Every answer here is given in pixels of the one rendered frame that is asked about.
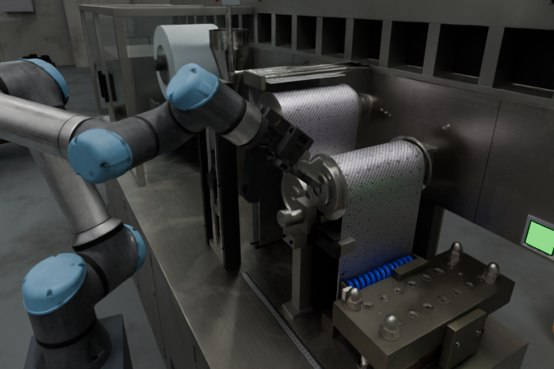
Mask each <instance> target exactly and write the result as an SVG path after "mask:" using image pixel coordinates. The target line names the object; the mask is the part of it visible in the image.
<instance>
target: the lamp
mask: <svg viewBox="0 0 554 369"><path fill-rule="evenodd" d="M526 243H528V244H530V245H532V246H534V247H536V248H538V249H540V250H543V251H545V252H547V253H548V254H550V255H551V254H552V251H553V247H554V231H552V230H550V229H547V228H546V227H543V226H540V225H538V224H537V223H534V222H531V226H530V228H529V232H528V237H527V240H526Z"/></svg>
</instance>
